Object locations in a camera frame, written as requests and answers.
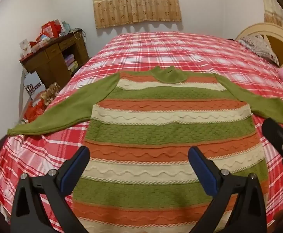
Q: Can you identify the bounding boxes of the grey patterned pillow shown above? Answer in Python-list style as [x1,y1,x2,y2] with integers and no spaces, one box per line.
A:
[239,33,280,66]

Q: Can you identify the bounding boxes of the gold wrapped bag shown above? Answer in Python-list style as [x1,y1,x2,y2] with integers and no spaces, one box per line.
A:
[43,83,60,105]

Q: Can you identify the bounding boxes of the brown wooden desk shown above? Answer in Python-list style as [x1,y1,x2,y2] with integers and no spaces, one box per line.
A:
[20,33,90,88]

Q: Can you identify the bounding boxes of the cream wooden headboard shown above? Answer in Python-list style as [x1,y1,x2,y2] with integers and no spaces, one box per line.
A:
[236,22,283,68]

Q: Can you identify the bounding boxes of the green orange cream striped sweater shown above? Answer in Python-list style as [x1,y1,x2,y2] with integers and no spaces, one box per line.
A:
[7,66,283,233]

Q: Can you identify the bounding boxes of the wide beige patterned curtain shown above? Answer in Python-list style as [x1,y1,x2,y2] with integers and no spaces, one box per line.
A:
[91,0,182,29]

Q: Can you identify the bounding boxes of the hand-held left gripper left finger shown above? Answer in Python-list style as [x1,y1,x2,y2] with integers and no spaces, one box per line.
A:
[10,146,91,233]

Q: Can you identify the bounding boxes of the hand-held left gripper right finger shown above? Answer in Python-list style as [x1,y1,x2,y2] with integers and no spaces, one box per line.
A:
[188,146,275,233]

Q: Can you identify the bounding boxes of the white card box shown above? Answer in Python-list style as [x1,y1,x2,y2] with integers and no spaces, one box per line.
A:
[19,38,32,57]

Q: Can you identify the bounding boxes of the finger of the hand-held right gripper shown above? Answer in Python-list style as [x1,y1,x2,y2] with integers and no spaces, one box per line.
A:
[262,117,283,175]

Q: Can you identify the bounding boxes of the red plaid bed sheet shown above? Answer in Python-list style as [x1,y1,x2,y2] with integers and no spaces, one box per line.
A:
[0,31,283,233]

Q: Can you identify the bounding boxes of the red plastic bags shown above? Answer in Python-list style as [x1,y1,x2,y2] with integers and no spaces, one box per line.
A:
[22,97,46,123]

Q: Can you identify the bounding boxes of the pile of red gift boxes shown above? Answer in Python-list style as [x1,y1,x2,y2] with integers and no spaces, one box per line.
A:
[36,19,66,46]

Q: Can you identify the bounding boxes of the white printed paper bag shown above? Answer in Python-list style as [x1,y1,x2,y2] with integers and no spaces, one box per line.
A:
[23,71,46,100]

